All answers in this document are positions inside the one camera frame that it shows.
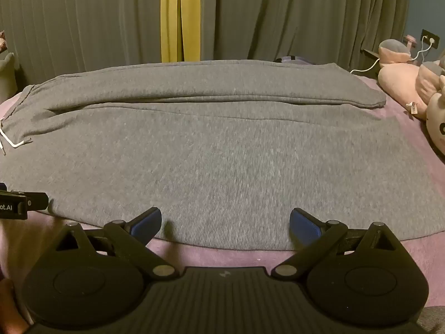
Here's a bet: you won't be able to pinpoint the yellow curtain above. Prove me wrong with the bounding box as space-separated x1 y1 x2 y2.
159 0 202 64

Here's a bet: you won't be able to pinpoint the small grey pink plush toy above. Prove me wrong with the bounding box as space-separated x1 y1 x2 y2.
378 39 413 69

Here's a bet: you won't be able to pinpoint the grey curtain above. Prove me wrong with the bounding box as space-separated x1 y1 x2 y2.
0 0 164 89
199 0 411 74

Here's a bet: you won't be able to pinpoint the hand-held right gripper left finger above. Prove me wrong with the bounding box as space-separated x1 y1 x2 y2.
45 207 176 281

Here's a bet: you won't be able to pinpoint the dark striped cloth item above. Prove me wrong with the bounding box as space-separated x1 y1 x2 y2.
274 55 315 65

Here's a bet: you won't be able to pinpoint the wall socket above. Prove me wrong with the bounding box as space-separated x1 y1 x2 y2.
421 29 440 50

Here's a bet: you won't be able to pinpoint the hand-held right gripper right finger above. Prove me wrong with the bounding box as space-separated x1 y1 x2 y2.
271 208 400 279

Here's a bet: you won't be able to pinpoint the white charging cable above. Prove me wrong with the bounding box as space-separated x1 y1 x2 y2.
349 36 436 75

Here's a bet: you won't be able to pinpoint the grey pants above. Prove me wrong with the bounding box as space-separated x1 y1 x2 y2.
0 62 445 251

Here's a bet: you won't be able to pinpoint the cream plush toy with face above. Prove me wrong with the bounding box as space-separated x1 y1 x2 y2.
426 76 445 166

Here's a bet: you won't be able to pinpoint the purple fleece blanket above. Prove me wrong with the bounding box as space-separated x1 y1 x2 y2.
0 66 445 321

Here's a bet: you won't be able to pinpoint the large pink plush toy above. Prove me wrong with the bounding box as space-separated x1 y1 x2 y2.
378 61 445 121

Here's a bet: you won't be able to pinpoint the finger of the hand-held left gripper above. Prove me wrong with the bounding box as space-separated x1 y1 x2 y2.
26 191 50 212

